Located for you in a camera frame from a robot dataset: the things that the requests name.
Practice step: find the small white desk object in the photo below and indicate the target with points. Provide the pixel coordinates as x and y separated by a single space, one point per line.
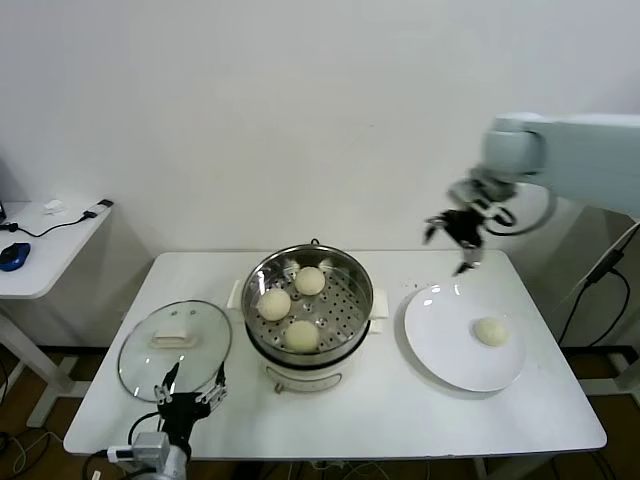
54 206

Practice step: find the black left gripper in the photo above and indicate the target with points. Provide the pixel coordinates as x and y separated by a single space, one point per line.
182 408

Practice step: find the white round plate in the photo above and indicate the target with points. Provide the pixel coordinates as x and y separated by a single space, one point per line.
440 330

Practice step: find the blue computer mouse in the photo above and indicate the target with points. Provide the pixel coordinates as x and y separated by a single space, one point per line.
15 255

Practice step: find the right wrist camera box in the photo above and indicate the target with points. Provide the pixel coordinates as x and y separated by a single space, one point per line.
462 190

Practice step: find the white side desk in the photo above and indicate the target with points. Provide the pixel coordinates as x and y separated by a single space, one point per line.
50 260

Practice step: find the black power adapter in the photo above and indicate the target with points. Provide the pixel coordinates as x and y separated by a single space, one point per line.
606 267

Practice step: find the black laptop screen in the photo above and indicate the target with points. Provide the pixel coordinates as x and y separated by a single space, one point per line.
2 210

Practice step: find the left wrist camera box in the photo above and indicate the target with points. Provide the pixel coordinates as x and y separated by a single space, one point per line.
150 447

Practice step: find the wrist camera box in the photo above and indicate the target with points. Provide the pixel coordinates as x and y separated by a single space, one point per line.
150 447
462 190

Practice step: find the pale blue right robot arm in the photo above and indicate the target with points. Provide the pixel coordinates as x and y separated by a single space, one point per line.
575 150

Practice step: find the black silver usb adapter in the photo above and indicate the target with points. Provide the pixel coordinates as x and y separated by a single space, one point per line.
97 207

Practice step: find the steel perforated steamer basket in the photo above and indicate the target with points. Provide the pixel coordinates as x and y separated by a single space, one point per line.
345 300

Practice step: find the white steamed baozi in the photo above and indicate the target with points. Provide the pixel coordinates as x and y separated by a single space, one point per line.
310 280
302 336
274 305
492 331

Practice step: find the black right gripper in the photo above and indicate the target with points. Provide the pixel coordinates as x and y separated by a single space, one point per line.
467 227

